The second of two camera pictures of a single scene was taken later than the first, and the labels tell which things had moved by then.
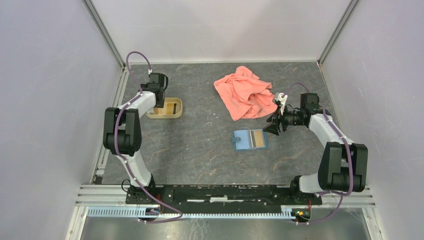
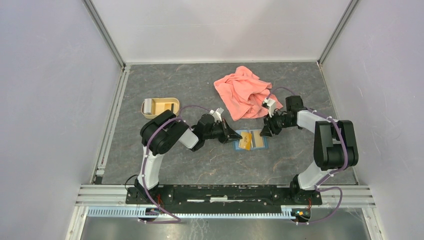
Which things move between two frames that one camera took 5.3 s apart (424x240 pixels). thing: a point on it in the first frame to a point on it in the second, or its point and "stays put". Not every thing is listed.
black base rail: [217, 198] stays put
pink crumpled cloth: [244, 95] stays put
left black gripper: [160, 105] to [228, 134]
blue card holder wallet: [250, 139] stays put
